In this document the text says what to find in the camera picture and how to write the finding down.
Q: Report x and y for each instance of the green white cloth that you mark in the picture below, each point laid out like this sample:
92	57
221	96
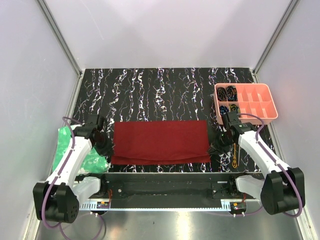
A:
93	163

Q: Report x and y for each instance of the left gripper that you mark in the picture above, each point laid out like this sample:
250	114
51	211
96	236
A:
107	150

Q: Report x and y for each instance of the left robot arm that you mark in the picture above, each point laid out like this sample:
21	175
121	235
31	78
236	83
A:
58	199

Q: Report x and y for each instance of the pink compartment tray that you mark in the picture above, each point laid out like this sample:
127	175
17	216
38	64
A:
248	98

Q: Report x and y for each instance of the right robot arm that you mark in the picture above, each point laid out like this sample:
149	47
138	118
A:
283	188

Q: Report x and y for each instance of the red cloth napkin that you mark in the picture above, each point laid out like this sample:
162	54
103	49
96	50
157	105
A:
160	142

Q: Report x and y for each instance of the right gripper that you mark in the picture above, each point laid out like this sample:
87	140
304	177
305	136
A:
213	149

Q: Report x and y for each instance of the gold spoon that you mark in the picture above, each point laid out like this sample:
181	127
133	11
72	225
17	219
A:
234	162

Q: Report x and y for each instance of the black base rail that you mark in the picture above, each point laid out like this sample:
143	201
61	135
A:
173	191

